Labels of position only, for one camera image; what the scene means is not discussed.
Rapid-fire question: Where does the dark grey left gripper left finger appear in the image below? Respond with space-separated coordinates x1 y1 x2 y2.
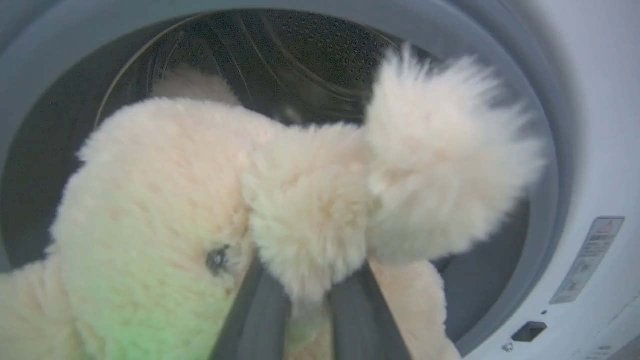
209 254 293 360

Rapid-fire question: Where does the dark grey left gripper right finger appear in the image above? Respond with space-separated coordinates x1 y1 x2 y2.
327 261 412 360

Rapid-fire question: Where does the cream plush teddy bear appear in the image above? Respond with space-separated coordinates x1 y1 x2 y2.
0 44 547 360

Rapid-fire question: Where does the white washing machine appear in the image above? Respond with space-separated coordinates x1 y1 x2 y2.
0 0 640 360

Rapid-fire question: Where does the black door latch slot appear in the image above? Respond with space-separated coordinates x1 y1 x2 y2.
511 321 548 343

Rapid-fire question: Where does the white warning label sticker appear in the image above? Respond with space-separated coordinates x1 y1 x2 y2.
549 216 626 305

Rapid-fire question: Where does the grey rubber door gasket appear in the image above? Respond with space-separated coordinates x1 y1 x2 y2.
0 0 581 357

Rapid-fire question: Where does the perforated steel washer drum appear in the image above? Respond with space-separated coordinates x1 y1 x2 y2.
0 9 531 343

